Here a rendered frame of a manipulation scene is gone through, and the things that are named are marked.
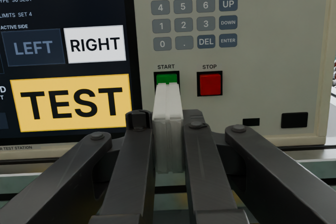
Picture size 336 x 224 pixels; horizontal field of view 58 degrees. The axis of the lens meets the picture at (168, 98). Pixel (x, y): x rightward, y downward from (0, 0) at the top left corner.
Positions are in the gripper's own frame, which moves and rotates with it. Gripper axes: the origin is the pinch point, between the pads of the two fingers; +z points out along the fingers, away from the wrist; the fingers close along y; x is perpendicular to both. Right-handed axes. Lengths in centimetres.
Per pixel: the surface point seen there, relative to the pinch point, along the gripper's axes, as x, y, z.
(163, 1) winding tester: 6.9, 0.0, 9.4
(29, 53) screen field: 3.2, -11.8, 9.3
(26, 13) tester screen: 6.5, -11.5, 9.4
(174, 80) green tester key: 0.4, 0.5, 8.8
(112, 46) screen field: 3.4, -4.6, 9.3
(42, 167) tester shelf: -6.8, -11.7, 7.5
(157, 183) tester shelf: -8.4, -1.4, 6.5
